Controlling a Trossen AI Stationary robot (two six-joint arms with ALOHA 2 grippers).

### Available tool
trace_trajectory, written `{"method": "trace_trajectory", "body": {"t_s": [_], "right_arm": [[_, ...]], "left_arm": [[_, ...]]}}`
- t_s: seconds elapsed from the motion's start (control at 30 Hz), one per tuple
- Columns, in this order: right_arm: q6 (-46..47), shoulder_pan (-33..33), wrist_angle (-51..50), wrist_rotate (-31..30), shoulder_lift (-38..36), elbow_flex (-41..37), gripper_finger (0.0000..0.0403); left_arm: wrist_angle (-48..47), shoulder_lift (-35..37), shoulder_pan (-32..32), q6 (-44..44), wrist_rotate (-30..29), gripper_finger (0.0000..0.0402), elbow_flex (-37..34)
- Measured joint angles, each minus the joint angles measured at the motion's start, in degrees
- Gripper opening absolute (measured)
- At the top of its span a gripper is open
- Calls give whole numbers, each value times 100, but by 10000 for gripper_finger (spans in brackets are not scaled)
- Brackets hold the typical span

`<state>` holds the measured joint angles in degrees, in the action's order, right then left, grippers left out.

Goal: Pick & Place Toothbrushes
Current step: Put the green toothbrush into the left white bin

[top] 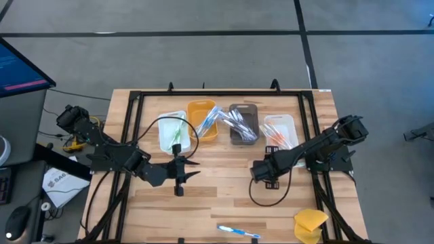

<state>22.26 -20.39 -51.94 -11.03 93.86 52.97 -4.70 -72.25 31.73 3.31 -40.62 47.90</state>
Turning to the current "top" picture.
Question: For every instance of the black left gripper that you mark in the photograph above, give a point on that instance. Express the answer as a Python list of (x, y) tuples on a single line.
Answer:
[(162, 173)]

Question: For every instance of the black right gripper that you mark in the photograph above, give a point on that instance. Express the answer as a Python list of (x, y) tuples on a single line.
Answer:
[(272, 185)]

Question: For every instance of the green toothbrush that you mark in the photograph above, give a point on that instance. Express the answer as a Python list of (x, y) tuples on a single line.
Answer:
[(181, 126), (175, 130), (173, 140), (178, 133)]

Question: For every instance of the blue toothbrush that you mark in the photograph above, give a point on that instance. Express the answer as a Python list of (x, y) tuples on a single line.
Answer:
[(210, 120), (203, 129), (213, 118), (237, 232), (215, 115), (207, 124)]

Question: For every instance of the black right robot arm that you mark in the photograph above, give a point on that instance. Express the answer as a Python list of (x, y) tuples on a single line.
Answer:
[(322, 142)]

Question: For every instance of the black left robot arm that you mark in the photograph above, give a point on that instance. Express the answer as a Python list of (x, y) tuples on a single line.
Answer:
[(101, 142)]

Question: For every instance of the white plastic bin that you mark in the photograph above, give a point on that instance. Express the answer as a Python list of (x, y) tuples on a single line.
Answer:
[(288, 125), (164, 135)]

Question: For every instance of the orange plastic bin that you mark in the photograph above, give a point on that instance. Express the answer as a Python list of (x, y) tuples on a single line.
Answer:
[(200, 108)]

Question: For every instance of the dark translucent plastic bin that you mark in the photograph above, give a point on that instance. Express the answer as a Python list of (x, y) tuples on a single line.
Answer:
[(252, 117)]

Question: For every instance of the yellow black object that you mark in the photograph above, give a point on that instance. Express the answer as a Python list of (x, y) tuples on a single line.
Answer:
[(74, 147)]

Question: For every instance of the white tape roll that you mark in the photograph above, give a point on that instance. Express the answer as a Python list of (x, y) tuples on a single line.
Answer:
[(42, 206)]

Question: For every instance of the grey metal stand leg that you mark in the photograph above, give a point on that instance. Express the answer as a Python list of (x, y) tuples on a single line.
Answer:
[(420, 133)]

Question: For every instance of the grey desk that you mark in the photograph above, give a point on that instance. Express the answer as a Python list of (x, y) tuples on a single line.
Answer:
[(20, 118)]

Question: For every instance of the black computer mouse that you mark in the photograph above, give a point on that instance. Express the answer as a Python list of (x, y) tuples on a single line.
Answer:
[(17, 220)]

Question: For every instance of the black keyboard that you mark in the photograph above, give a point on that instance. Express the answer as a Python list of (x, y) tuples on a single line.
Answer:
[(5, 186)]

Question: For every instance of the white round object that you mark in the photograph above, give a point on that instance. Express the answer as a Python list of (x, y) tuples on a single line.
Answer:
[(4, 150)]

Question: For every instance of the computer monitor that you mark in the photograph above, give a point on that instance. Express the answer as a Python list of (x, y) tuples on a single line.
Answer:
[(17, 71)]

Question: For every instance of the black floor object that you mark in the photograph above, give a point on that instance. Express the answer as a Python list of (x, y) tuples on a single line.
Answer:
[(431, 21)]

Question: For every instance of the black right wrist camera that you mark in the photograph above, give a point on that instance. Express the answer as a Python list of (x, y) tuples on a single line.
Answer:
[(261, 171)]

